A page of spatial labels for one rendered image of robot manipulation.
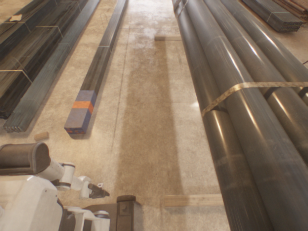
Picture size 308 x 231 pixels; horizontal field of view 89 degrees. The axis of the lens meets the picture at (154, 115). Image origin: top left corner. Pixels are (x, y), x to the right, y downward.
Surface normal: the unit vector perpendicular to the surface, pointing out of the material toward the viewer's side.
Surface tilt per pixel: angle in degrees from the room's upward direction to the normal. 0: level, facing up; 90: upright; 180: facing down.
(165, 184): 0
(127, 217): 0
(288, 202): 49
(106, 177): 0
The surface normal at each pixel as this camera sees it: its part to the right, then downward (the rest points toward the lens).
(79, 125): 0.00, -0.62
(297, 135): -0.75, -0.40
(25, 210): 0.70, -0.47
